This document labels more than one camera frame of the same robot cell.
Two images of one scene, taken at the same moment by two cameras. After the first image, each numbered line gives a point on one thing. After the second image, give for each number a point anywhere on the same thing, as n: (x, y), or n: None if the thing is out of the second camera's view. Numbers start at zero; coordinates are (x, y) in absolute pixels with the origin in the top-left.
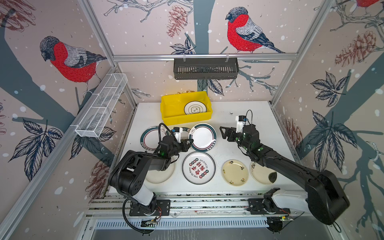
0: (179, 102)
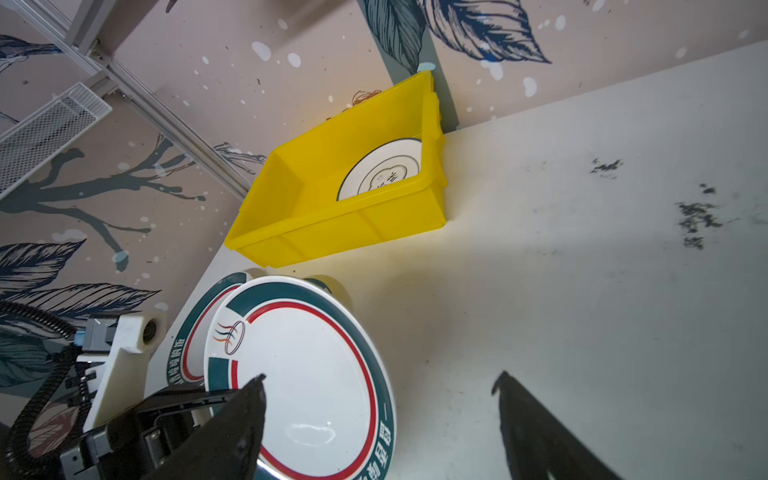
0: (291, 211)
